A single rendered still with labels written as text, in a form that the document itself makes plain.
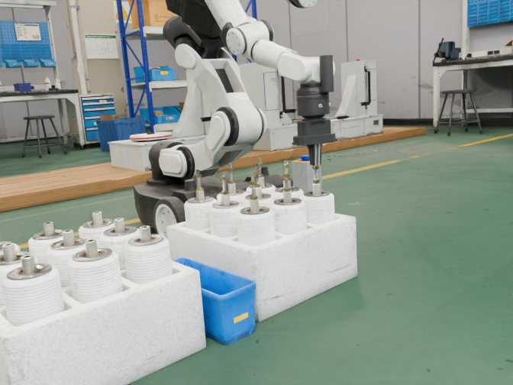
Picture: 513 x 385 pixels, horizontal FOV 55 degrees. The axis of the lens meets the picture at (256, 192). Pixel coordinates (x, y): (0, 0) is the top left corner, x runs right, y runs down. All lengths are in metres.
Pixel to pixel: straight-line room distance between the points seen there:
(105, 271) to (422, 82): 6.22
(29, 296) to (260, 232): 0.54
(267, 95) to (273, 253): 2.96
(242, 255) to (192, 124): 2.64
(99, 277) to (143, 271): 0.10
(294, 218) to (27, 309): 0.67
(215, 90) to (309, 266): 0.81
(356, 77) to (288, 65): 3.71
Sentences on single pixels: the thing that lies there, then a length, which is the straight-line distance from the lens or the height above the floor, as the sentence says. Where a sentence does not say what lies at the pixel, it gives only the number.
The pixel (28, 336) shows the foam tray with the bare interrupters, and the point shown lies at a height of 0.17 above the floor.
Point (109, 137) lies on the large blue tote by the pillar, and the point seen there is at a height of 0.16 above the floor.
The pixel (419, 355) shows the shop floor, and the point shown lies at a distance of 1.09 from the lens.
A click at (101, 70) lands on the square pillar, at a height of 1.04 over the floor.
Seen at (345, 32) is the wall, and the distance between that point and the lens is 7.72.
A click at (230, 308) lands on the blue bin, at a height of 0.08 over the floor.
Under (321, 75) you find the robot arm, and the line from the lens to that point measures 1.32.
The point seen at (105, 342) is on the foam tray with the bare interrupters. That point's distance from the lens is 1.00.
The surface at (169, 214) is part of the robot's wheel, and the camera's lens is 1.77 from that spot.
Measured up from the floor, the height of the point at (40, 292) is 0.23.
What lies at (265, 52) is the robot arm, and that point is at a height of 0.65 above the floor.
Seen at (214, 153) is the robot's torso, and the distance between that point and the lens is 1.81.
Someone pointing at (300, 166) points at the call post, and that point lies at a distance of 1.61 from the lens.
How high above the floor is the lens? 0.54
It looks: 11 degrees down
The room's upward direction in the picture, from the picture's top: 4 degrees counter-clockwise
